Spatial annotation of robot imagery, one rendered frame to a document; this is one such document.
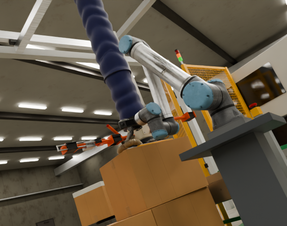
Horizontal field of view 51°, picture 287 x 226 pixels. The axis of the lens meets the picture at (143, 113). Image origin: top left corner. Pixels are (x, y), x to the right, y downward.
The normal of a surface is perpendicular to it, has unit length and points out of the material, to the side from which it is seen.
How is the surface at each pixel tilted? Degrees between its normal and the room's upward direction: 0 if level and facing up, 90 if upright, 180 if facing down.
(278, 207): 90
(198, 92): 95
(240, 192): 90
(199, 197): 90
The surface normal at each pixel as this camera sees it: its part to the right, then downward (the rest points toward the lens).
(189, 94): -0.55, 0.04
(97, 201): -0.36, -0.15
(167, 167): 0.54, -0.45
